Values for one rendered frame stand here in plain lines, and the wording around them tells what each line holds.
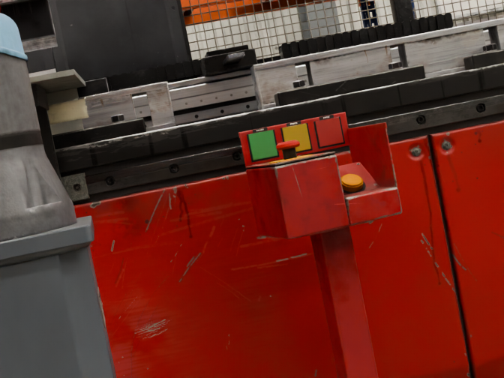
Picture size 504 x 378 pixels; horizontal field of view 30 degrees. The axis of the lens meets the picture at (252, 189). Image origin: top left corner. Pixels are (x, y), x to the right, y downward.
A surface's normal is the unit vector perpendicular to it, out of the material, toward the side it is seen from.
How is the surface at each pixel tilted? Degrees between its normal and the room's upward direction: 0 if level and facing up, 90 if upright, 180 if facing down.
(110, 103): 90
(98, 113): 90
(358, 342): 90
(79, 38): 90
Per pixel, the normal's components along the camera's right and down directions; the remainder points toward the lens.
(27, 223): 0.54, -0.07
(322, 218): 0.29, 0.00
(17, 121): 0.79, -0.12
